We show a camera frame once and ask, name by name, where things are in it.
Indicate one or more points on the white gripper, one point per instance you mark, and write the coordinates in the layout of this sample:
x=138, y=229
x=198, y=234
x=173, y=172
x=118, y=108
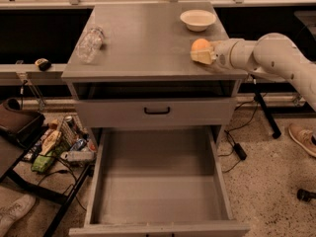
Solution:
x=223, y=54

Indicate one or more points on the orange fruit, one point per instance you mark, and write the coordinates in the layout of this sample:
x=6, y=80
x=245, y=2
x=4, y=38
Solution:
x=200, y=44

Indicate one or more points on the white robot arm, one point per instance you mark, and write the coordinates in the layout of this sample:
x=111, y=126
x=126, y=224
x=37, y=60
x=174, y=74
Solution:
x=272, y=56

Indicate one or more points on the grey drawer cabinet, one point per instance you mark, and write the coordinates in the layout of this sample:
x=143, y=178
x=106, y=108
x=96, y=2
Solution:
x=146, y=56

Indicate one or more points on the open grey drawer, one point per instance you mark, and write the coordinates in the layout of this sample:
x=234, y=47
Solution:
x=159, y=183

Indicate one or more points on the white bowl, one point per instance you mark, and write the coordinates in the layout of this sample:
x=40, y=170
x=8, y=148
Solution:
x=198, y=20

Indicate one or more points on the black stand leg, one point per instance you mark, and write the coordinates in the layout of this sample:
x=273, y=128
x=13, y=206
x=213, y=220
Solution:
x=259, y=98

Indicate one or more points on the clear plastic bottle lying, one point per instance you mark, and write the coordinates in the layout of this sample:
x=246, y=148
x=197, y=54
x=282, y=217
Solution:
x=89, y=45

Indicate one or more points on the tan shoe right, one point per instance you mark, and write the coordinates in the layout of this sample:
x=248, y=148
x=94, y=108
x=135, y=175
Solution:
x=303, y=137

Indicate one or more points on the yellow black tape measure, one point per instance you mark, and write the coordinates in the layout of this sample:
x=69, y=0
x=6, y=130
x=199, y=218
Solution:
x=43, y=64

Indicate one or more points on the black caster wheel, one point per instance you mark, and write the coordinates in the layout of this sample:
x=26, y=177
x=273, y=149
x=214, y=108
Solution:
x=305, y=195

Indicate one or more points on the brown bag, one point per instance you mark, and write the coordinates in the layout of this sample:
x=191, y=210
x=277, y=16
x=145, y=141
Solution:
x=19, y=126

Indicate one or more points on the green snack bag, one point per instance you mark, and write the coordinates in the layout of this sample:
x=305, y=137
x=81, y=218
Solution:
x=43, y=162

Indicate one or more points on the white shoe left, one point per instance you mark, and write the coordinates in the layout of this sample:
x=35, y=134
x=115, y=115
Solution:
x=14, y=212

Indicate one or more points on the closed grey drawer black handle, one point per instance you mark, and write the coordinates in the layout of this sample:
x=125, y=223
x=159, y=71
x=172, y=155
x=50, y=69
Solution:
x=155, y=113

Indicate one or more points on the wire basket of snacks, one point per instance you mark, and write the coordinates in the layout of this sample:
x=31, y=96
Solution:
x=64, y=140

